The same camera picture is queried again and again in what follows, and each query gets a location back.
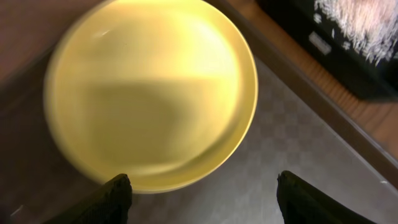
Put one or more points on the brown serving tray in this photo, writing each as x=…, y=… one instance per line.
x=38, y=182

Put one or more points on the spilled rice pile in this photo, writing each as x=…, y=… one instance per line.
x=368, y=27

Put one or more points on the yellow plate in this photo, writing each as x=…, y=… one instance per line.
x=162, y=91

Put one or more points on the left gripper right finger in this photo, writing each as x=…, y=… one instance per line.
x=302, y=203

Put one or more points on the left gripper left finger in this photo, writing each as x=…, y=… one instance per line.
x=108, y=204

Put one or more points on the black waste tray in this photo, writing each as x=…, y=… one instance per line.
x=363, y=79

